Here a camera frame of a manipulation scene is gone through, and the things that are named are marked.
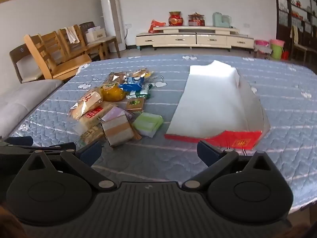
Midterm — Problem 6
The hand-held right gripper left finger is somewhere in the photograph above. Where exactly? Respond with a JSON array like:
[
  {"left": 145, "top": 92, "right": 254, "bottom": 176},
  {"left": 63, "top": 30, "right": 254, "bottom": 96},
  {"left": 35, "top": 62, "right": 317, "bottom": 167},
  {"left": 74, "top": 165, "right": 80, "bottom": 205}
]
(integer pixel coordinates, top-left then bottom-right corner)
[{"left": 17, "top": 141, "right": 119, "bottom": 192}]

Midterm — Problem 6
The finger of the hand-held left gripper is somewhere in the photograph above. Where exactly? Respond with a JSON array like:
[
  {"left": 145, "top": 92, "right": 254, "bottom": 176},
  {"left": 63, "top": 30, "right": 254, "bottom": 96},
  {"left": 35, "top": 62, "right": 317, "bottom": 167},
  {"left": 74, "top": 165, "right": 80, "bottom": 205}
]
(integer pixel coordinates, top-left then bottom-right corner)
[
  {"left": 31, "top": 142, "right": 76, "bottom": 151},
  {"left": 4, "top": 136, "right": 34, "bottom": 146}
]

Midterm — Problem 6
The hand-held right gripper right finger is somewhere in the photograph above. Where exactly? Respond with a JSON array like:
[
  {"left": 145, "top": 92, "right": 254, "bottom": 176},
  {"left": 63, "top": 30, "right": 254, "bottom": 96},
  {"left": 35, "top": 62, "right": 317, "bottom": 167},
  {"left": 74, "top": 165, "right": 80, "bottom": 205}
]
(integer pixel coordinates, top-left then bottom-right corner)
[{"left": 182, "top": 140, "right": 283, "bottom": 192}]

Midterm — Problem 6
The tan snack packet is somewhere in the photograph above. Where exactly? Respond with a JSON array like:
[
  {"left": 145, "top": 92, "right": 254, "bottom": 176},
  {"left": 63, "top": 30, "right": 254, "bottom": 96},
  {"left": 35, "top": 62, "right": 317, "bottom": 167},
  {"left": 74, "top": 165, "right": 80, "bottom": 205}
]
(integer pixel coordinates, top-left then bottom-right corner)
[{"left": 80, "top": 126, "right": 105, "bottom": 146}]

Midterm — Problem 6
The brown striped snack packet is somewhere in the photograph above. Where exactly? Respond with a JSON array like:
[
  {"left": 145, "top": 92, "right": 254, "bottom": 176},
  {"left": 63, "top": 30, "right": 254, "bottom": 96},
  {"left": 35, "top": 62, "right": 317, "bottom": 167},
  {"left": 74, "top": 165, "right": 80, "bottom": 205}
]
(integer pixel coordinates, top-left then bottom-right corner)
[{"left": 101, "top": 115, "right": 136, "bottom": 147}]

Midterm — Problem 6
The bread packet red label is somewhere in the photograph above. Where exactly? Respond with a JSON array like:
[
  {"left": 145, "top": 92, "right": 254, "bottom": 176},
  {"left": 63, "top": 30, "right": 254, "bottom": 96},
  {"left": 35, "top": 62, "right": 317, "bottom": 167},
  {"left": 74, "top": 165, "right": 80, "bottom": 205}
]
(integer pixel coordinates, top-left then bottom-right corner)
[{"left": 74, "top": 104, "right": 112, "bottom": 135}]

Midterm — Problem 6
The purple snack packet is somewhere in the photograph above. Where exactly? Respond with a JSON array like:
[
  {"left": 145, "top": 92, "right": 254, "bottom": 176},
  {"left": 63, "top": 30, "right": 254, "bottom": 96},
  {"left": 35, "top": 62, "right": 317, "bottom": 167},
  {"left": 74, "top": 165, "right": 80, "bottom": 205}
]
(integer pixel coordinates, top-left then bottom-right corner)
[{"left": 101, "top": 107, "right": 134, "bottom": 124}]

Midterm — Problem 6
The white cardboard box red rim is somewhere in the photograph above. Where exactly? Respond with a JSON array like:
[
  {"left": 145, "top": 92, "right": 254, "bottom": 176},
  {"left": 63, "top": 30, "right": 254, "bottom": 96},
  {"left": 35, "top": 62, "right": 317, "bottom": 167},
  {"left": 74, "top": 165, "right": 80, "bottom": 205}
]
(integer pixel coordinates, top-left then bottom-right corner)
[{"left": 164, "top": 60, "right": 271, "bottom": 150}]

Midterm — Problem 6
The round bread packet red print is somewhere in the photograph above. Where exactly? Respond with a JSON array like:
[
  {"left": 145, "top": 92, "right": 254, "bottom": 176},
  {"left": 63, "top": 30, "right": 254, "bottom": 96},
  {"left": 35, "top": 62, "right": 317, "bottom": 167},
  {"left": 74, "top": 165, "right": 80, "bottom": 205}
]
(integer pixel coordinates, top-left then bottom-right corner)
[{"left": 69, "top": 87, "right": 103, "bottom": 120}]

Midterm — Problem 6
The yellow snack pouch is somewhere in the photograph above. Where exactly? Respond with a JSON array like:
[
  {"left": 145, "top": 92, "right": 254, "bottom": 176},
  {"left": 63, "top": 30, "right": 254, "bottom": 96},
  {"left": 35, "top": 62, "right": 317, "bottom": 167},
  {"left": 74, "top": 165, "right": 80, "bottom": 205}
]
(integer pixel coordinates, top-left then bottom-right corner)
[{"left": 100, "top": 84, "right": 127, "bottom": 102}]

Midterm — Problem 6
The green wafer packet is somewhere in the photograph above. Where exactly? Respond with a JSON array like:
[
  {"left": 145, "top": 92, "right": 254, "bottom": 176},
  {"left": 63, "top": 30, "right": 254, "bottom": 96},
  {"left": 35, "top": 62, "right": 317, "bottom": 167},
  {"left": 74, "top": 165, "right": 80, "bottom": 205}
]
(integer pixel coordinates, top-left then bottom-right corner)
[{"left": 132, "top": 112, "right": 164, "bottom": 138}]

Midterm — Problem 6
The small orange green packet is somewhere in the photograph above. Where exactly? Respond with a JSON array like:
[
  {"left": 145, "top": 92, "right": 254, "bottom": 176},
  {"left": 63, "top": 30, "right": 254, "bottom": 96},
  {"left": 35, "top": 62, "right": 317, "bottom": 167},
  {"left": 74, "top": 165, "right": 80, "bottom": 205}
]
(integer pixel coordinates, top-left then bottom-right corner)
[{"left": 125, "top": 97, "right": 146, "bottom": 112}]

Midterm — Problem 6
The blue snack packet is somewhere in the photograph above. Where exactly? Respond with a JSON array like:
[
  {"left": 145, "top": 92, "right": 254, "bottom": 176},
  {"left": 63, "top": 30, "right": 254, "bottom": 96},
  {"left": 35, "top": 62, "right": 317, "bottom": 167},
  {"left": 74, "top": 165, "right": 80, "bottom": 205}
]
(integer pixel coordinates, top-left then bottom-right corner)
[{"left": 118, "top": 76, "right": 145, "bottom": 91}]

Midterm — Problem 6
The green white candy packet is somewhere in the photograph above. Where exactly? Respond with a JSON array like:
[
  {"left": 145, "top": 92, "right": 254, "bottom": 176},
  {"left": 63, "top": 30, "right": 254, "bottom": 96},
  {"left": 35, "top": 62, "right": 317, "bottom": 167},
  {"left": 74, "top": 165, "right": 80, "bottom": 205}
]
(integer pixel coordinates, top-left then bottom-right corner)
[{"left": 126, "top": 84, "right": 152, "bottom": 100}]

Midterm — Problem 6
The grey sofa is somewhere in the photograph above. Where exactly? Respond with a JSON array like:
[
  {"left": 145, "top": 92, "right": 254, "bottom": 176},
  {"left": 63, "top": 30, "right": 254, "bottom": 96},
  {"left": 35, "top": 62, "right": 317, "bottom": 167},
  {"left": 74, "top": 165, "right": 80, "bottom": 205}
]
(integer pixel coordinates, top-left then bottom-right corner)
[{"left": 0, "top": 79, "right": 63, "bottom": 137}]

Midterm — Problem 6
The brown padded chair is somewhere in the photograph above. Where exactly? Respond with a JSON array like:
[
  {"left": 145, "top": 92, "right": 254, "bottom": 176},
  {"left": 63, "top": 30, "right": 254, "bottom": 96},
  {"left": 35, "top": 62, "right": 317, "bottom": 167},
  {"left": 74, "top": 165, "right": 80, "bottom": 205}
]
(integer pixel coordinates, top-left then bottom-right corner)
[{"left": 9, "top": 43, "right": 45, "bottom": 83}]

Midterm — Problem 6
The brown cake packet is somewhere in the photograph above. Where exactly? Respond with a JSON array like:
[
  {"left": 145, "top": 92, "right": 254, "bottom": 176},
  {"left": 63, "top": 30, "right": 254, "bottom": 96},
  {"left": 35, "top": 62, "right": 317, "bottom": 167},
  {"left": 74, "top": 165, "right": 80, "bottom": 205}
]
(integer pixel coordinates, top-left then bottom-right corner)
[{"left": 103, "top": 71, "right": 130, "bottom": 88}]

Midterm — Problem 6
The light wooden chair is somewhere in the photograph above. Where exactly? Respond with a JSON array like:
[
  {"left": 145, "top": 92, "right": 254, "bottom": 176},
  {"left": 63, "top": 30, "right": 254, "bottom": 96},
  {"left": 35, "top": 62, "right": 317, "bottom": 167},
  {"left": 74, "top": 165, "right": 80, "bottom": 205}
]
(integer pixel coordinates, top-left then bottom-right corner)
[
  {"left": 24, "top": 31, "right": 93, "bottom": 81},
  {"left": 58, "top": 25, "right": 104, "bottom": 61},
  {"left": 41, "top": 31, "right": 75, "bottom": 57}
]

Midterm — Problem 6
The orange snack packet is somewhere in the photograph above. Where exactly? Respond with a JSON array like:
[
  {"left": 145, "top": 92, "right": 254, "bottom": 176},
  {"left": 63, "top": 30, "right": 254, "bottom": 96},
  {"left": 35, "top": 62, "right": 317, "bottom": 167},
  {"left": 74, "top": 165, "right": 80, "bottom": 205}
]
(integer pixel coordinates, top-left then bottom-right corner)
[{"left": 131, "top": 69, "right": 152, "bottom": 78}]

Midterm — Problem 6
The white towel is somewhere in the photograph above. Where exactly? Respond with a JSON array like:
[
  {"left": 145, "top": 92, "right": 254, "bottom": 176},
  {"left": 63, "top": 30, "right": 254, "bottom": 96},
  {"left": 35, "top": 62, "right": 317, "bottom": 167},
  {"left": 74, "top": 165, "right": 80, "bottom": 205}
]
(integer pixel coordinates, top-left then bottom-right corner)
[{"left": 65, "top": 26, "right": 80, "bottom": 44}]

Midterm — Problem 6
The dark brown chair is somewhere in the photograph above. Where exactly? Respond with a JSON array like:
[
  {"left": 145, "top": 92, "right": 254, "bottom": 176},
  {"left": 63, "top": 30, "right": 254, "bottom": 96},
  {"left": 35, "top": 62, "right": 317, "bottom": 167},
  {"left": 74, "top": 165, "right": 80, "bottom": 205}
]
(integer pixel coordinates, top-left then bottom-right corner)
[{"left": 79, "top": 22, "right": 121, "bottom": 60}]

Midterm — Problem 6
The small wooden stool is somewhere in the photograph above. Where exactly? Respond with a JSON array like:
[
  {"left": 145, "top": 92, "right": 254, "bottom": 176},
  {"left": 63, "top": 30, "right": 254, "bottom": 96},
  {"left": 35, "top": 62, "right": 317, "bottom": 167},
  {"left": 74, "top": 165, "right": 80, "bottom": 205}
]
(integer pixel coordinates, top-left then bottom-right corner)
[{"left": 256, "top": 46, "right": 271, "bottom": 60}]

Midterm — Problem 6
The white carton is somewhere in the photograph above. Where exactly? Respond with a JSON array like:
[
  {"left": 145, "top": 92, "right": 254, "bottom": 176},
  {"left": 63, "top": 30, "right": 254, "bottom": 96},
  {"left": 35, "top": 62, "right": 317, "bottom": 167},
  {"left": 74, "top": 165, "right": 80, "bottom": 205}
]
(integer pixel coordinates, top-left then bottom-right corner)
[{"left": 85, "top": 26, "right": 107, "bottom": 42}]

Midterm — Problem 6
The cream TV cabinet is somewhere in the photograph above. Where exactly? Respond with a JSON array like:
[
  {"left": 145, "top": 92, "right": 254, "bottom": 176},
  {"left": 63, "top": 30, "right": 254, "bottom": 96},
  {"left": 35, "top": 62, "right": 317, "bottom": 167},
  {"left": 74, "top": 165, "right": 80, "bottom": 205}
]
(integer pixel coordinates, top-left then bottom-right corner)
[{"left": 135, "top": 26, "right": 255, "bottom": 52}]

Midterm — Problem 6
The green bucket pink rim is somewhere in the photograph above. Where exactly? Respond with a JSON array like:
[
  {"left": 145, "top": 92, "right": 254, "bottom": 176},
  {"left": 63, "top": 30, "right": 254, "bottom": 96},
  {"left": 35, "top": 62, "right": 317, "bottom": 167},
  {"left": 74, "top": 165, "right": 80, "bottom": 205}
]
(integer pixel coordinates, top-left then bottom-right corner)
[{"left": 270, "top": 39, "right": 285, "bottom": 60}]

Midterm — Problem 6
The red gift box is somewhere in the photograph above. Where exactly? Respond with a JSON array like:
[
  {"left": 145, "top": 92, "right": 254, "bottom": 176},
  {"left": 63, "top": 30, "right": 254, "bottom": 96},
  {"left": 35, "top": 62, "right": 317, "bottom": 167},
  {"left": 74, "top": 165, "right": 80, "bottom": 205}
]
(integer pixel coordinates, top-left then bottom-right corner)
[{"left": 188, "top": 12, "right": 206, "bottom": 26}]

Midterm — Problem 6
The mint green appliance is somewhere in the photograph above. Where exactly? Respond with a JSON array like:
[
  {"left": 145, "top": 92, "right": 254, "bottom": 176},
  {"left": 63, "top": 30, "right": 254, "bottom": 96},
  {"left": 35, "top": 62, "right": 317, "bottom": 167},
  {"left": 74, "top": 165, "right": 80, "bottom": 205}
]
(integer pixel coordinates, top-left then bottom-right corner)
[{"left": 212, "top": 12, "right": 232, "bottom": 28}]

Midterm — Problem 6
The red plastic bag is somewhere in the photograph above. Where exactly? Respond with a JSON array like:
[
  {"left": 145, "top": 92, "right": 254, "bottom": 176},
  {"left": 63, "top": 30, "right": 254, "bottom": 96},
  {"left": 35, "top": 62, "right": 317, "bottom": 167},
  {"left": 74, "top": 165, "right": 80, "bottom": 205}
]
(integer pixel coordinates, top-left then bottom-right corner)
[{"left": 149, "top": 19, "right": 166, "bottom": 33}]

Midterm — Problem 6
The red gold jar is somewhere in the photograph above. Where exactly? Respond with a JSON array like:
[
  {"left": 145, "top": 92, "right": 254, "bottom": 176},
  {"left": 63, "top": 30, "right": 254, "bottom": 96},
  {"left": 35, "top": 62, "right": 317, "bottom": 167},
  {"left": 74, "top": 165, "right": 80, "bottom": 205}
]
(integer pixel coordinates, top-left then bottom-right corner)
[{"left": 169, "top": 11, "right": 184, "bottom": 26}]

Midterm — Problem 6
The white standing air conditioner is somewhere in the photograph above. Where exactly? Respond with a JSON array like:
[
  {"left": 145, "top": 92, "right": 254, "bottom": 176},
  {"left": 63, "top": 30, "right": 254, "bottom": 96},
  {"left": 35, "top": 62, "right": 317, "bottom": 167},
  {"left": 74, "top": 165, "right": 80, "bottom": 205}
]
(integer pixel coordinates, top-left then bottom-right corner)
[{"left": 98, "top": 0, "right": 126, "bottom": 51}]

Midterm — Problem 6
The dark wooden chair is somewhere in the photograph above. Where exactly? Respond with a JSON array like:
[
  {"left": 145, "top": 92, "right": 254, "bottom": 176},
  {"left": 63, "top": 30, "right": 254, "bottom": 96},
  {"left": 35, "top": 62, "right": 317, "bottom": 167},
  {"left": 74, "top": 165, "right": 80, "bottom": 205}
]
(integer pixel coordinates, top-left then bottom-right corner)
[{"left": 290, "top": 25, "right": 311, "bottom": 60}]

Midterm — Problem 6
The beige cloth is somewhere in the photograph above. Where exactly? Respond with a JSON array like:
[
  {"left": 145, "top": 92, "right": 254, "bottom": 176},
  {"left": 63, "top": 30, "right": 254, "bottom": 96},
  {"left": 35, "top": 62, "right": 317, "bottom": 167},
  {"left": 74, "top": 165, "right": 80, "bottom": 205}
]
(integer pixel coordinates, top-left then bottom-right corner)
[{"left": 290, "top": 25, "right": 299, "bottom": 45}]

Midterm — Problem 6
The dark wooden display shelf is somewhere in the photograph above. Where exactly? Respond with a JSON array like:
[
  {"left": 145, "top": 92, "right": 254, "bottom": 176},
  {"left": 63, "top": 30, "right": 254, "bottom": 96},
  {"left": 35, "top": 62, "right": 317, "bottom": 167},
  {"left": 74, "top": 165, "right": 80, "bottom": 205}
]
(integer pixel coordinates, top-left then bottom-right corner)
[{"left": 274, "top": 0, "right": 317, "bottom": 62}]

